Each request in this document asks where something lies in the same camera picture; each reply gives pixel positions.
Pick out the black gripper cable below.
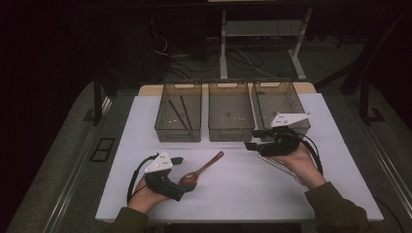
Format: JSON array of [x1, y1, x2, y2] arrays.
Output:
[[126, 153, 160, 206], [292, 131, 325, 177]]

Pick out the aluminium rail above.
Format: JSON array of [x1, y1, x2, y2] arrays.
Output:
[[42, 96, 114, 233], [361, 120, 412, 210]]

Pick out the smoky transparent plastic bin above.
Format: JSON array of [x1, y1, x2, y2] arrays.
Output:
[[154, 82, 203, 144], [208, 81, 256, 143], [251, 81, 311, 143]]

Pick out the person's left hand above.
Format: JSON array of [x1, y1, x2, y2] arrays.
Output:
[[126, 176, 170, 216]]

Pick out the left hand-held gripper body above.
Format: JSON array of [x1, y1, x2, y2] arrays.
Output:
[[144, 150, 186, 202]]

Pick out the white metal stand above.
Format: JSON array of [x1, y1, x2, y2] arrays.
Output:
[[219, 8, 314, 82]]

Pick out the black floor cables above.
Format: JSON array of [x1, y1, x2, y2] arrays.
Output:
[[152, 32, 227, 82]]

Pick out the person's right hand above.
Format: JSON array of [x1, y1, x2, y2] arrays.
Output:
[[269, 142, 327, 190]]

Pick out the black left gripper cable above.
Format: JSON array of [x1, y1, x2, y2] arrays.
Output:
[[126, 153, 160, 206]]

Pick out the brown wooden spoon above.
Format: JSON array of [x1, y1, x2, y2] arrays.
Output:
[[178, 150, 225, 189]]

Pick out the black metal stand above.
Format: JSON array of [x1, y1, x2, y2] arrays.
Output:
[[359, 79, 387, 126]]

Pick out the white floor cable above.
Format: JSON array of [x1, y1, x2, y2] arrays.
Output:
[[237, 48, 278, 80]]

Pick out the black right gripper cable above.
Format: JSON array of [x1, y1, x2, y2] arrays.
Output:
[[292, 131, 325, 177]]

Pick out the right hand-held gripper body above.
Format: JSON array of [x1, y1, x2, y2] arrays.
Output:
[[252, 112, 311, 158]]

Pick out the black chopstick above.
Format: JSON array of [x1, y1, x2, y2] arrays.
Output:
[[179, 94, 193, 129], [167, 98, 189, 131]]

